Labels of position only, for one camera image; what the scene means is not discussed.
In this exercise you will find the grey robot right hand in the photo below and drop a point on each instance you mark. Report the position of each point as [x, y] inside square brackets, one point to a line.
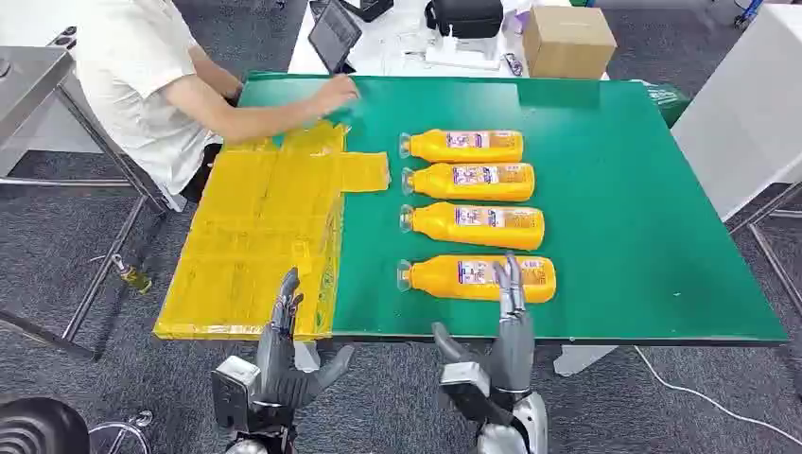
[512, 351]

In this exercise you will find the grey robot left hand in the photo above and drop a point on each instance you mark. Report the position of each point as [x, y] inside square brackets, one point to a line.
[285, 370]

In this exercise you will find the orange drink bottle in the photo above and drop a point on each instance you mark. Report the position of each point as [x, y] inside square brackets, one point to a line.
[438, 149]
[438, 281]
[438, 227]
[438, 185]

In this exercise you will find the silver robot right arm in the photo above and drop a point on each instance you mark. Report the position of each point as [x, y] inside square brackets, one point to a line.
[520, 426]

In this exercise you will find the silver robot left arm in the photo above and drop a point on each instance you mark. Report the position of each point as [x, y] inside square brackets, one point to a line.
[257, 443]

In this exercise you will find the white table foot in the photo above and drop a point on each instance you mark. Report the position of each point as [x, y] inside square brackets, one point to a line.
[583, 359]

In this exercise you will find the yellow plastic sheet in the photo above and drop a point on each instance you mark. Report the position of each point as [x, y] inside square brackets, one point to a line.
[257, 238]

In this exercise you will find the green table mat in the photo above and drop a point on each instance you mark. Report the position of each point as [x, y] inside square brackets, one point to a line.
[614, 207]

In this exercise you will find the small green floor bottle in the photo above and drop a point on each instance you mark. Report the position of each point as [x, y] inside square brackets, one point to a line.
[135, 277]

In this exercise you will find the black round ribbed fan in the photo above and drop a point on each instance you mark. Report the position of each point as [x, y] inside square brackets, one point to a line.
[37, 429]

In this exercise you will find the person's hand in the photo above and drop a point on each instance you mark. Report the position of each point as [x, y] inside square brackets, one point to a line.
[337, 94]

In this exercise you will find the green plastic crate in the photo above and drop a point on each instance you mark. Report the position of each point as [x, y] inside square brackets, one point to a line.
[669, 100]

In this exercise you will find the white charger block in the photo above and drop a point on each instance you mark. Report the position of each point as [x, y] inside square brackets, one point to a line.
[460, 53]

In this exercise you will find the brown cardboard box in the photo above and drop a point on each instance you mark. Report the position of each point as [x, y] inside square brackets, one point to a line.
[567, 44]

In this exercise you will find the person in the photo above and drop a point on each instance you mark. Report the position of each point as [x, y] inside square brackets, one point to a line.
[135, 81]

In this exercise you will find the white desk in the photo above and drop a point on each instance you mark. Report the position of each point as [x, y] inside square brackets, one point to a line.
[395, 44]

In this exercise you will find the black bag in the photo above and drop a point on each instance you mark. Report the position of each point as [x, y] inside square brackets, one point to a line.
[467, 17]

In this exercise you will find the white side table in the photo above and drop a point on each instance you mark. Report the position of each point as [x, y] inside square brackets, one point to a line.
[745, 106]

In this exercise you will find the black tablet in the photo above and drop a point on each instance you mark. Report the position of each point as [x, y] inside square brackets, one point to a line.
[334, 34]

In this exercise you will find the steel bench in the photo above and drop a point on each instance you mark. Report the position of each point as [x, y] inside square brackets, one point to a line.
[28, 88]

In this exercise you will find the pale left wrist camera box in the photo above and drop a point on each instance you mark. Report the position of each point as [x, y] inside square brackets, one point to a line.
[233, 391]

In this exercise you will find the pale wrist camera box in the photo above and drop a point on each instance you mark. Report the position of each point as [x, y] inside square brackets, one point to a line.
[233, 391]
[470, 388]

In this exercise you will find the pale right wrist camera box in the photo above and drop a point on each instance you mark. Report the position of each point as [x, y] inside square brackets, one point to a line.
[470, 388]

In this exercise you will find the metal table frame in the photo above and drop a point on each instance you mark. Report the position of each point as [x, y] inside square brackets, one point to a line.
[767, 244]

